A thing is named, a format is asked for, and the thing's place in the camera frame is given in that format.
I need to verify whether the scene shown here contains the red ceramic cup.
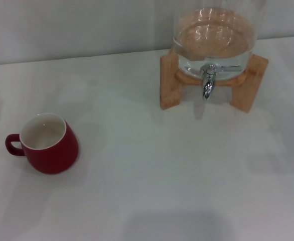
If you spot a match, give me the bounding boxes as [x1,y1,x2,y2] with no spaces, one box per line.
[5,112,79,174]

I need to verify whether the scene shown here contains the glass water dispenser jar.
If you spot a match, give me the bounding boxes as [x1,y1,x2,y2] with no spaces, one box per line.
[172,0,259,82]

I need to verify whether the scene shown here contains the chrome faucet tap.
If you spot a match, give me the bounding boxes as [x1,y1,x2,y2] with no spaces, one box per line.
[199,64,242,100]

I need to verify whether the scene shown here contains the wooden dispenser stand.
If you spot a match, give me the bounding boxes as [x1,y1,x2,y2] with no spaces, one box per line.
[159,46,269,112]

